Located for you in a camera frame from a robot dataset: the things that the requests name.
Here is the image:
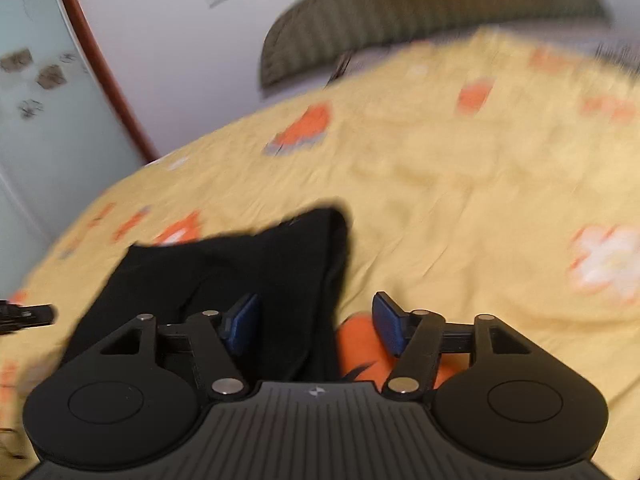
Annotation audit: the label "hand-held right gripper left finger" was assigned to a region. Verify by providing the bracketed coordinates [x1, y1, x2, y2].
[80, 293, 262, 402]

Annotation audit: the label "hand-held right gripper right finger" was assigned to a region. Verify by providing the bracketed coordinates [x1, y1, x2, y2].
[372, 291, 551, 402]

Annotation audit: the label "black pants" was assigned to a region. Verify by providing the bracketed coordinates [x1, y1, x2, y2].
[60, 206, 351, 384]

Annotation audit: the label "yellow printed bedsheet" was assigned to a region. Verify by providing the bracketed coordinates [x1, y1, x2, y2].
[0, 27, 640, 480]

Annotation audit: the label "flower print wardrobe door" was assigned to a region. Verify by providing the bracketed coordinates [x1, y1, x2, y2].
[0, 0, 147, 283]

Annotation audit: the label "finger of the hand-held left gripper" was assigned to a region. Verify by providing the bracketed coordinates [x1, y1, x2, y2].
[0, 299, 58, 334]

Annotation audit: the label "brown wooden door frame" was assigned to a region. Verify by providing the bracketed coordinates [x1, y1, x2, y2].
[50, 0, 162, 167]

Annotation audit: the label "beige pillow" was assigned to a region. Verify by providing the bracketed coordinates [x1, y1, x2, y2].
[325, 51, 368, 87]

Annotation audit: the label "striped cloth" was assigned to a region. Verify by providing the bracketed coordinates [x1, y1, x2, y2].
[594, 34, 640, 75]

